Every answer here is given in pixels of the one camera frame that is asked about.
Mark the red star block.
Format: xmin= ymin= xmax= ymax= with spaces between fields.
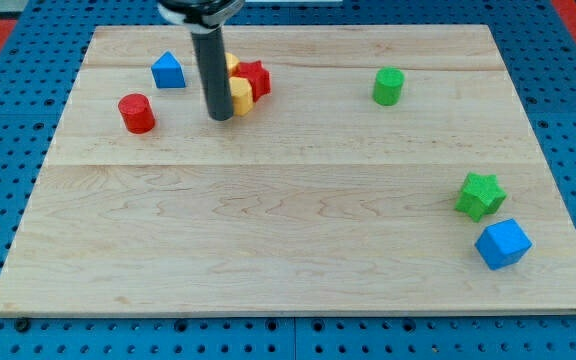
xmin=234 ymin=60 xmax=272 ymax=102

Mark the yellow hexagon block front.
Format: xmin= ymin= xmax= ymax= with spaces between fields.
xmin=229 ymin=77 xmax=254 ymax=116

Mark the red cylinder block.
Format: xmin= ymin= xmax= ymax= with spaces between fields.
xmin=118 ymin=93 xmax=156 ymax=134

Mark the blue cube block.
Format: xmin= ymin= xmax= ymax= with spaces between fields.
xmin=475 ymin=219 xmax=533 ymax=270

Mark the robot arm end black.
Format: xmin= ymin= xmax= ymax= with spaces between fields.
xmin=157 ymin=0 xmax=245 ymax=29

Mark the green star block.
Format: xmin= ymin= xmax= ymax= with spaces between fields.
xmin=454 ymin=172 xmax=507 ymax=222

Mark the blue triangle block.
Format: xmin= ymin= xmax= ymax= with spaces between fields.
xmin=151 ymin=51 xmax=186 ymax=89

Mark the wooden board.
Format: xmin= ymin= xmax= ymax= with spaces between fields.
xmin=0 ymin=25 xmax=576 ymax=318

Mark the green cylinder block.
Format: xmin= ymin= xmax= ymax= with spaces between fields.
xmin=372 ymin=67 xmax=405 ymax=106

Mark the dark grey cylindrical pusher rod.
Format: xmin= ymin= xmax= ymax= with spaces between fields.
xmin=191 ymin=27 xmax=234 ymax=121

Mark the yellow block rear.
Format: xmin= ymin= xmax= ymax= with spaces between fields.
xmin=225 ymin=52 xmax=240 ymax=77

